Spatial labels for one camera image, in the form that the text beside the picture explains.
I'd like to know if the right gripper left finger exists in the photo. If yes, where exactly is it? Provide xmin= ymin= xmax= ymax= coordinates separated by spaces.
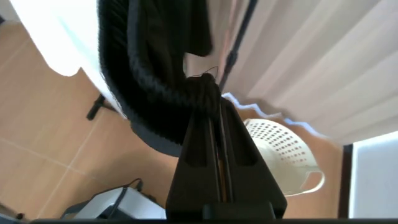
xmin=165 ymin=111 xmax=225 ymax=220

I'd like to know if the white laundry basket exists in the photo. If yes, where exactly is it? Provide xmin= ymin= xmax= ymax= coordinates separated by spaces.
xmin=244 ymin=118 xmax=326 ymax=197

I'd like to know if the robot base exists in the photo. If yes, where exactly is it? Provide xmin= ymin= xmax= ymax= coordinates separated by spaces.
xmin=0 ymin=179 xmax=167 ymax=220

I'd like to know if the black garment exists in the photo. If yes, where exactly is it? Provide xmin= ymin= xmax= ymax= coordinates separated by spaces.
xmin=97 ymin=0 xmax=222 ymax=157

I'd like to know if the black clothes rack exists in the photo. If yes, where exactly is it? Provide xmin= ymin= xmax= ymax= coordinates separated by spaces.
xmin=86 ymin=0 xmax=259 ymax=121

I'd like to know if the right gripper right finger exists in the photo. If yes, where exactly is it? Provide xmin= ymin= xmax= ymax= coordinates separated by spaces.
xmin=217 ymin=98 xmax=287 ymax=220

